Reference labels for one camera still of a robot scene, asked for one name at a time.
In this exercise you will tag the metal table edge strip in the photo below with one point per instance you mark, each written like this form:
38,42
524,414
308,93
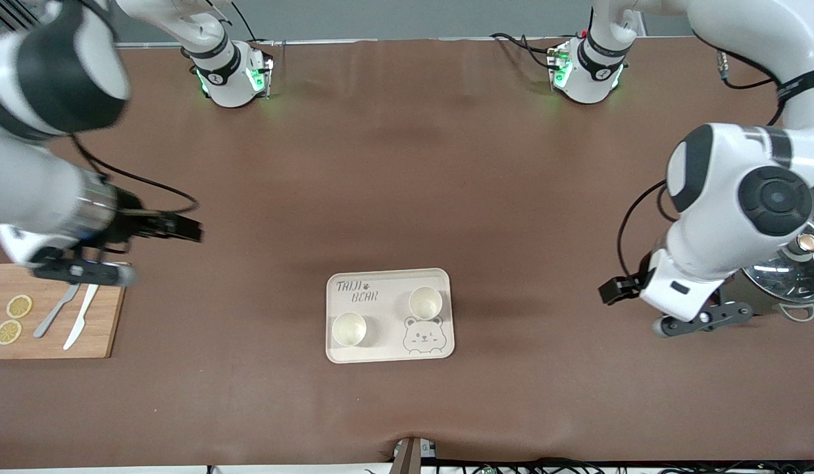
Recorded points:
380,41

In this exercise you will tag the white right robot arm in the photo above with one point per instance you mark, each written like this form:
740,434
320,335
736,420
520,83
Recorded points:
25,184

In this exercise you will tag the white plastic knife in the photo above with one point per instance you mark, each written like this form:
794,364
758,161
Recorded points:
81,316

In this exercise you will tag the grey plastic knife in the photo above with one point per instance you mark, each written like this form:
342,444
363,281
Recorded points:
51,315

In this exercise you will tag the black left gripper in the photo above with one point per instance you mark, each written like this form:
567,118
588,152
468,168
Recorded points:
616,288

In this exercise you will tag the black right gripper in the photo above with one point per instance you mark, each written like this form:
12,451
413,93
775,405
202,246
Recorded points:
134,222

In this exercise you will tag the glass pot lid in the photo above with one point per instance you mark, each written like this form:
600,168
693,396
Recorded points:
785,273

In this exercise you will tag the camera mount post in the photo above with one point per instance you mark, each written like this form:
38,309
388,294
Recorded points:
408,457

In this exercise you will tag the beige bear print tray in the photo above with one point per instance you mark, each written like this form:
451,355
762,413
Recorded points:
387,329

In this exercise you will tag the white IKEA cup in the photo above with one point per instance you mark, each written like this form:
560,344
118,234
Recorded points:
349,329
425,303

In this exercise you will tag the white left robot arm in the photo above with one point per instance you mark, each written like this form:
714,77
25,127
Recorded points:
709,217

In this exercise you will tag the brown table cover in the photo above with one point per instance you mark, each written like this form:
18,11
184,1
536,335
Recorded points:
406,178

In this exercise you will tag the wooden cutting board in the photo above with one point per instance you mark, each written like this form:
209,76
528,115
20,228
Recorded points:
110,322

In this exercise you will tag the lemon slice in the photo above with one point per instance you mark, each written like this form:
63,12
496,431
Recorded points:
19,306
8,332

